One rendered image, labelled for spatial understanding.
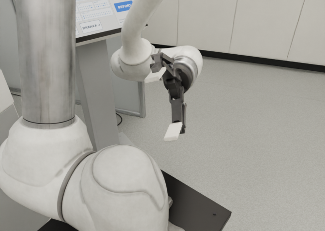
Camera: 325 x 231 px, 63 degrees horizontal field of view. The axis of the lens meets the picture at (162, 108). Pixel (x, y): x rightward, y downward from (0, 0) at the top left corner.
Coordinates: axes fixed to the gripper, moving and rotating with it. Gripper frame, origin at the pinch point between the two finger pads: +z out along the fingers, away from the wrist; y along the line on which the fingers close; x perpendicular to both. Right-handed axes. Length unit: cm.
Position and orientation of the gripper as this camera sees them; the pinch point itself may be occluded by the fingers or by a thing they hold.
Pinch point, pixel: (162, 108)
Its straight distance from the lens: 54.6
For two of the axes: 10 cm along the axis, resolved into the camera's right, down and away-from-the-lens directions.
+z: -2.3, 4.3, -8.7
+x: 9.3, -1.6, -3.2
